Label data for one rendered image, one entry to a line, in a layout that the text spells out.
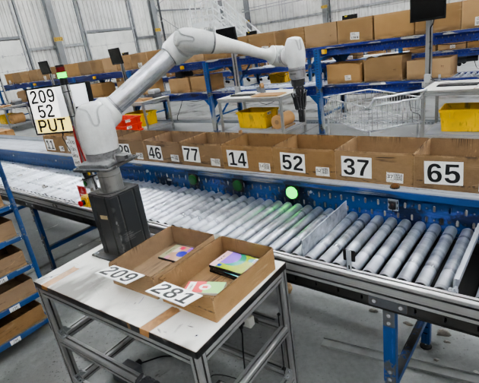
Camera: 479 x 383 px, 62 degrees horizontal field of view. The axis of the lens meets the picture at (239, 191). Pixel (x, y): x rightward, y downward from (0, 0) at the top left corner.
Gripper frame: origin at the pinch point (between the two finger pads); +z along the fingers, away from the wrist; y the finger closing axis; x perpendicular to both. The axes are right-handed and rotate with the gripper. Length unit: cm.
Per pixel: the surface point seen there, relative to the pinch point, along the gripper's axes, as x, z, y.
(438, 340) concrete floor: 73, 122, 1
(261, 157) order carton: -23.1, 22.5, 11.6
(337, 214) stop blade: 34, 44, 27
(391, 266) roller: 71, 47, 55
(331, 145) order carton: 5.9, 22.4, -19.1
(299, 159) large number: 2.9, 22.1, 10.2
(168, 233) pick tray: -26, 39, 86
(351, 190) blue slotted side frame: 35, 35, 14
